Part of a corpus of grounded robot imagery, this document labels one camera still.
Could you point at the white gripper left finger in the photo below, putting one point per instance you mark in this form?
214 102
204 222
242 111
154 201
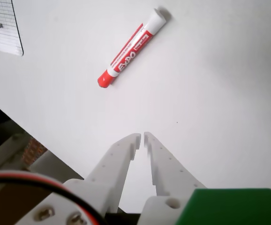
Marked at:
107 168

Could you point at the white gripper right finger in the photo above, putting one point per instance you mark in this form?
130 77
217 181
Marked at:
166 173

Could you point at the red Expo marker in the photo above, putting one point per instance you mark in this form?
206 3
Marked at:
130 49

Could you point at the white foam board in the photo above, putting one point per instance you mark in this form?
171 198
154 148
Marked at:
53 166

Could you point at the patterned rug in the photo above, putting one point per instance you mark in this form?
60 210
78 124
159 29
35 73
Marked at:
35 152

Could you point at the grid pattern mat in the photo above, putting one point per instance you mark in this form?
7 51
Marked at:
6 35

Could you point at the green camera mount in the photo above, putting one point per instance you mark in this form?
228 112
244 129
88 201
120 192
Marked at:
231 208

